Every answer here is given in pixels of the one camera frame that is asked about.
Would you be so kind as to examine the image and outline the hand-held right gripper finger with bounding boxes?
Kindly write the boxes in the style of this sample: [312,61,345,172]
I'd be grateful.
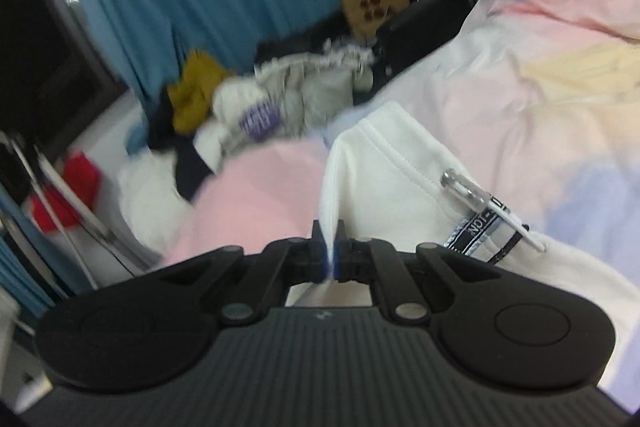
[335,220,504,324]
[150,220,333,327]

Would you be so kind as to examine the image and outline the red cloth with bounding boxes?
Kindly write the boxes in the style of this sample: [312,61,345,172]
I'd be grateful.
[29,151,102,234]

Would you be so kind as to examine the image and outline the black sofa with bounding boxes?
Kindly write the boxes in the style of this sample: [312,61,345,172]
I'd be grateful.
[254,0,479,76]

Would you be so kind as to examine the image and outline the dark framed window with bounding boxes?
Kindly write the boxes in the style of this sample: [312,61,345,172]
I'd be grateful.
[0,0,132,164]

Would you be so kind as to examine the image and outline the garment steamer stand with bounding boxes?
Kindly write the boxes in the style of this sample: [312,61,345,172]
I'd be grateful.
[0,131,157,299]

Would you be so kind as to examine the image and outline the dark navy garment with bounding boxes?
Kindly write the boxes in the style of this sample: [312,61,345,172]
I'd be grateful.
[147,84,217,204]

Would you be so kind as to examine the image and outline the white pants with striped tape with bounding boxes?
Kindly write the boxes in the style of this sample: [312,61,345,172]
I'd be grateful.
[285,99,640,408]

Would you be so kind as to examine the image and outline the pile of clothes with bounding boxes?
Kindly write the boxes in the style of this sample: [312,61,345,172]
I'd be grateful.
[194,46,377,171]

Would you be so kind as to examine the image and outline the mustard yellow garment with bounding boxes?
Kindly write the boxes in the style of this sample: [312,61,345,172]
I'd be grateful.
[166,49,237,136]

